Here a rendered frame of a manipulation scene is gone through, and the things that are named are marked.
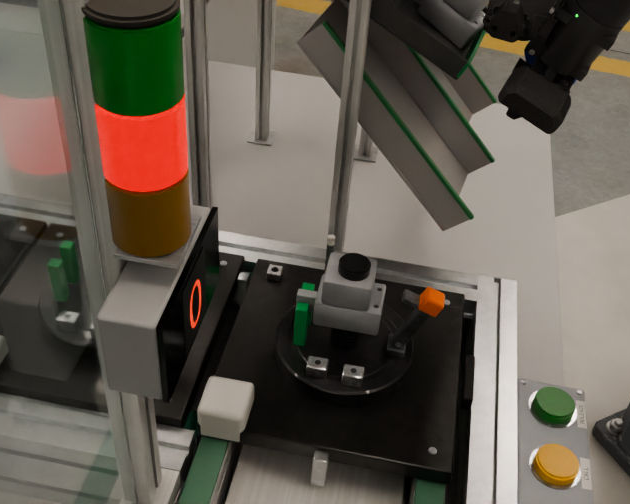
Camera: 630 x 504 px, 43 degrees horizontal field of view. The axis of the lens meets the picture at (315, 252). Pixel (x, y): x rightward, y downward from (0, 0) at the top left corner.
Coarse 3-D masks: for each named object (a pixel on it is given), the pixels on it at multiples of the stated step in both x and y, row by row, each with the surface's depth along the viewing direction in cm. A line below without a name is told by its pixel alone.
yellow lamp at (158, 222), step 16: (112, 192) 47; (128, 192) 46; (144, 192) 46; (160, 192) 47; (176, 192) 47; (112, 208) 48; (128, 208) 47; (144, 208) 47; (160, 208) 47; (176, 208) 48; (112, 224) 49; (128, 224) 48; (144, 224) 48; (160, 224) 48; (176, 224) 49; (128, 240) 49; (144, 240) 48; (160, 240) 49; (176, 240) 49; (144, 256) 49
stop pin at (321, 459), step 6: (318, 456) 74; (324, 456) 74; (318, 462) 74; (324, 462) 74; (312, 468) 75; (318, 468) 75; (324, 468) 74; (312, 474) 75; (318, 474) 75; (324, 474) 75; (312, 480) 76; (318, 480) 76; (324, 480) 76
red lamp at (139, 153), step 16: (96, 112) 44; (176, 112) 44; (112, 128) 44; (128, 128) 43; (144, 128) 43; (160, 128) 44; (176, 128) 45; (112, 144) 44; (128, 144) 44; (144, 144) 44; (160, 144) 44; (176, 144) 45; (112, 160) 45; (128, 160) 45; (144, 160) 45; (160, 160) 45; (176, 160) 46; (112, 176) 46; (128, 176) 45; (144, 176) 45; (160, 176) 46; (176, 176) 47
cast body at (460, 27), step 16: (416, 0) 88; (432, 0) 86; (448, 0) 85; (464, 0) 84; (480, 0) 83; (432, 16) 86; (448, 16) 86; (464, 16) 85; (480, 16) 87; (448, 32) 86; (464, 32) 86
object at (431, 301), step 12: (432, 288) 76; (408, 300) 76; (420, 300) 76; (432, 300) 75; (444, 300) 76; (420, 312) 77; (432, 312) 76; (408, 324) 78; (420, 324) 78; (396, 336) 80; (408, 336) 79
